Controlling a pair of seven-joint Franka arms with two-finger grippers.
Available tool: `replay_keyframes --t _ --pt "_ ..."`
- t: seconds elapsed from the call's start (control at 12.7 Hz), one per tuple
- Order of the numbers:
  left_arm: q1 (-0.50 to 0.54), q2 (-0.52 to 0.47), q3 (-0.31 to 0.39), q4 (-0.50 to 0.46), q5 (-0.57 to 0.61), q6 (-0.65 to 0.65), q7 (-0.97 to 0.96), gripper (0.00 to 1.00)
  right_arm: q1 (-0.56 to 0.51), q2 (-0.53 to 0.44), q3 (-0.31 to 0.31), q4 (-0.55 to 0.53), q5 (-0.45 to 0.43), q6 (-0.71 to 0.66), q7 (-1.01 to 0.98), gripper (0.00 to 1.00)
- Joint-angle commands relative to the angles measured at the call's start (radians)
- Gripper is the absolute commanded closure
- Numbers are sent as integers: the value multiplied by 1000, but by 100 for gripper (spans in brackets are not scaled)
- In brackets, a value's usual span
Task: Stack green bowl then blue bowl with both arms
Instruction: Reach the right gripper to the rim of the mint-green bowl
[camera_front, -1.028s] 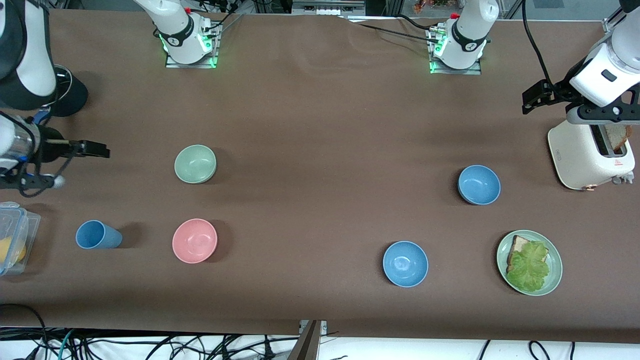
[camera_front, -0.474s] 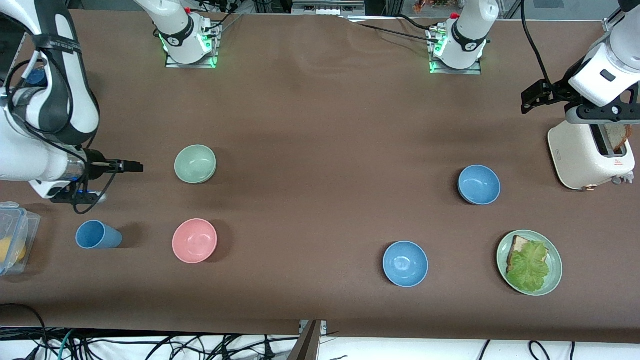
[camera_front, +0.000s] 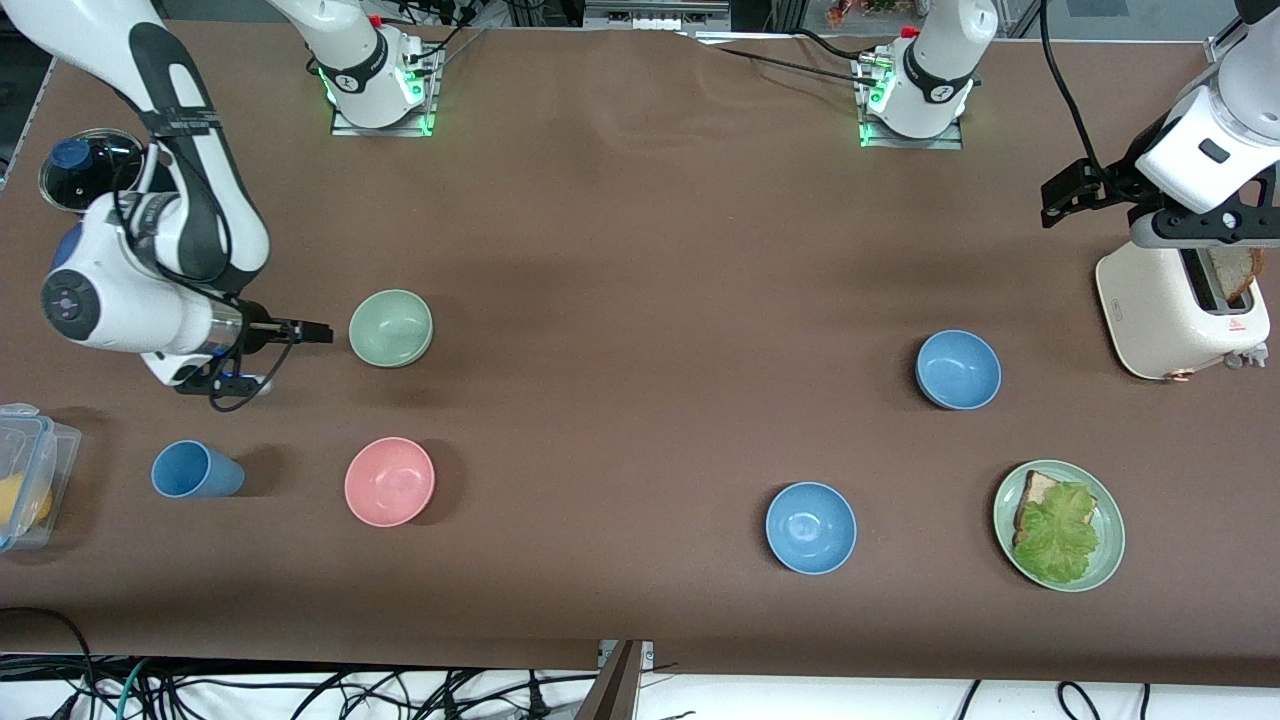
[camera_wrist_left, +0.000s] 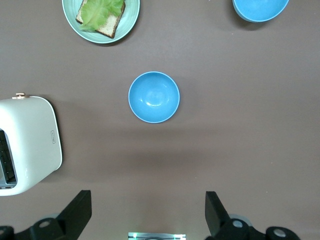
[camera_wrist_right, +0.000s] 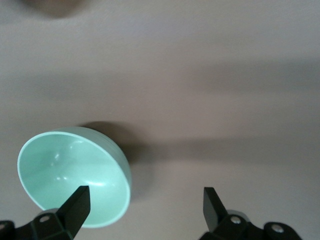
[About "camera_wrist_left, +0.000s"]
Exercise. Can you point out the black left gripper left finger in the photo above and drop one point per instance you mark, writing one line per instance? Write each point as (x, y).
(62, 225)

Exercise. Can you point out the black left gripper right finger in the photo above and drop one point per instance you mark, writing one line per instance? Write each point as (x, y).
(220, 225)

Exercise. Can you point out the blue bowl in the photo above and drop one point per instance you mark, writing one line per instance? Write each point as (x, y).
(153, 97)
(260, 10)

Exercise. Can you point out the cream white toaster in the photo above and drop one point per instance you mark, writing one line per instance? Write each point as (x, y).
(30, 140)

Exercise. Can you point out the light bread slice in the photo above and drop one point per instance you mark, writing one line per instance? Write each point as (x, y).
(112, 27)

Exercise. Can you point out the green plate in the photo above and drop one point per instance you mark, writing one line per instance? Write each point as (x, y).
(127, 22)

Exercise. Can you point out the green lettuce leaf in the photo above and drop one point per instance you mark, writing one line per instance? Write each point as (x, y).
(100, 12)

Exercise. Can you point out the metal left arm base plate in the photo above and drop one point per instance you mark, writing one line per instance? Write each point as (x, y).
(157, 236)

